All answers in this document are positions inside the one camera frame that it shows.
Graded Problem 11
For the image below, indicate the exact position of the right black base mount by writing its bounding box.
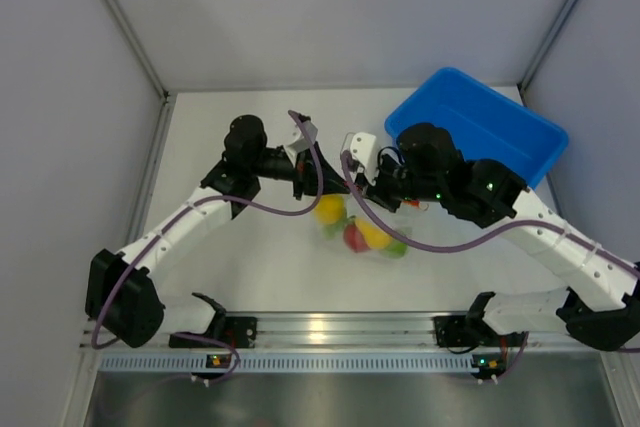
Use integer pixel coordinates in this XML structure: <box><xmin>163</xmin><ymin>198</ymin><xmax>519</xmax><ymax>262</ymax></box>
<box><xmin>433</xmin><ymin>316</ymin><xmax>478</xmax><ymax>354</ymax></box>

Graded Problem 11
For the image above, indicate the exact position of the aluminium mounting rail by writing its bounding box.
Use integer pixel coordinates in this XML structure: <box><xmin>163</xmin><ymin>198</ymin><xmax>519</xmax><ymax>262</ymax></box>
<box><xmin>79</xmin><ymin>310</ymin><xmax>621</xmax><ymax>351</ymax></box>

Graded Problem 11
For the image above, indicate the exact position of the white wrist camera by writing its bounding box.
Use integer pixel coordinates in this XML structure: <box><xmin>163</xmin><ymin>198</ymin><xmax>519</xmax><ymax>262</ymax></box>
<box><xmin>342</xmin><ymin>132</ymin><xmax>380</xmax><ymax>185</ymax></box>
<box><xmin>282</xmin><ymin>111</ymin><xmax>318</xmax><ymax>165</ymax></box>

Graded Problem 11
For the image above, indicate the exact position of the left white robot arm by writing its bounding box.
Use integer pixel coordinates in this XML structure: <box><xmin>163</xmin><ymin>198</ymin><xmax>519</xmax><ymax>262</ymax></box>
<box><xmin>85</xmin><ymin>111</ymin><xmax>346</xmax><ymax>349</ymax></box>

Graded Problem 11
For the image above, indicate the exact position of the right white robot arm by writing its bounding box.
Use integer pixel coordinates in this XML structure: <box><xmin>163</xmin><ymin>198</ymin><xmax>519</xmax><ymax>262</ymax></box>
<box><xmin>341</xmin><ymin>123</ymin><xmax>639</xmax><ymax>352</ymax></box>

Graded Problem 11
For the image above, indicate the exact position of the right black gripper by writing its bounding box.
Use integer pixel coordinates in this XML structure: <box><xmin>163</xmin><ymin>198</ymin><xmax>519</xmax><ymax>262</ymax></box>
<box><xmin>355</xmin><ymin>154</ymin><xmax>445</xmax><ymax>214</ymax></box>

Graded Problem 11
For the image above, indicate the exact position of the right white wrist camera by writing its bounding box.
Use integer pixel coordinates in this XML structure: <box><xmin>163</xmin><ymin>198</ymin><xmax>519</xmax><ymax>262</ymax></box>
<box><xmin>342</xmin><ymin>132</ymin><xmax>380</xmax><ymax>185</ymax></box>

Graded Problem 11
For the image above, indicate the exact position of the green fake lime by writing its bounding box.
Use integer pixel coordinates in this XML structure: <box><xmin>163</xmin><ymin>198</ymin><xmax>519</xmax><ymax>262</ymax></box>
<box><xmin>382</xmin><ymin>241</ymin><xmax>408</xmax><ymax>259</ymax></box>

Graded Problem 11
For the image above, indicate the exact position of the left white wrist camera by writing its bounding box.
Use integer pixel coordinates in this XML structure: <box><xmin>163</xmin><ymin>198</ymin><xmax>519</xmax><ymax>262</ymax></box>
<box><xmin>282</xmin><ymin>111</ymin><xmax>318</xmax><ymax>165</ymax></box>

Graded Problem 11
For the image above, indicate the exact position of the red fake apple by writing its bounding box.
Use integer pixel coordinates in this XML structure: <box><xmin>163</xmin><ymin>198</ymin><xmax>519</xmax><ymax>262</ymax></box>
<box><xmin>342</xmin><ymin>224</ymin><xmax>369</xmax><ymax>253</ymax></box>

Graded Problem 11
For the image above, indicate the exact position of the green fake lettuce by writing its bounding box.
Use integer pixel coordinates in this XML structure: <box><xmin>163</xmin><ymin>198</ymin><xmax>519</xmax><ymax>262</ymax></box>
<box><xmin>321</xmin><ymin>216</ymin><xmax>355</xmax><ymax>240</ymax></box>

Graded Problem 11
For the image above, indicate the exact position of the clear zip top bag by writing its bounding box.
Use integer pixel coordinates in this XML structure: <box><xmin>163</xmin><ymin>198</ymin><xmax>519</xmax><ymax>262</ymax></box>
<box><xmin>312</xmin><ymin>194</ymin><xmax>429</xmax><ymax>260</ymax></box>

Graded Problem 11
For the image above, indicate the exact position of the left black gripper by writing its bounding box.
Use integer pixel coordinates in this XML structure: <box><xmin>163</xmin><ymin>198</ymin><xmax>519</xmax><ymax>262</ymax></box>
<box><xmin>248</xmin><ymin>140</ymin><xmax>350</xmax><ymax>200</ymax></box>

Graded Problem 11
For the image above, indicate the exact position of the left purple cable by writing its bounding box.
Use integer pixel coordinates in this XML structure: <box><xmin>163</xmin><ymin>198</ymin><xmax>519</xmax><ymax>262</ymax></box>
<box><xmin>91</xmin><ymin>109</ymin><xmax>326</xmax><ymax>351</ymax></box>

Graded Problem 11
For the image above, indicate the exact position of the slotted cable duct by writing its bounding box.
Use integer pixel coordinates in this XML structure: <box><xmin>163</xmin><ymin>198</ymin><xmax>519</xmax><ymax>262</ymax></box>
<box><xmin>99</xmin><ymin>351</ymin><xmax>502</xmax><ymax>374</ymax></box>

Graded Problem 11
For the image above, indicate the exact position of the blue plastic bin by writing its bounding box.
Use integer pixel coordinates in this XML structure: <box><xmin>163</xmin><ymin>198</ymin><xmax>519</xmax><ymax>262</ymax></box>
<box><xmin>384</xmin><ymin>67</ymin><xmax>569</xmax><ymax>188</ymax></box>

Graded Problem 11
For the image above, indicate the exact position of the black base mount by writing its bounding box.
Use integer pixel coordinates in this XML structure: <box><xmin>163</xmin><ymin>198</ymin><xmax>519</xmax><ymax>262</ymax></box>
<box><xmin>433</xmin><ymin>316</ymin><xmax>478</xmax><ymax>354</ymax></box>
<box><xmin>169</xmin><ymin>315</ymin><xmax>258</xmax><ymax>349</ymax></box>

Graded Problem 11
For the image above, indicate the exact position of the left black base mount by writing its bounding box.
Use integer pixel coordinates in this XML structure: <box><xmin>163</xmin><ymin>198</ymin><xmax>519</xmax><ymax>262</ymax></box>
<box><xmin>169</xmin><ymin>315</ymin><xmax>258</xmax><ymax>349</ymax></box>

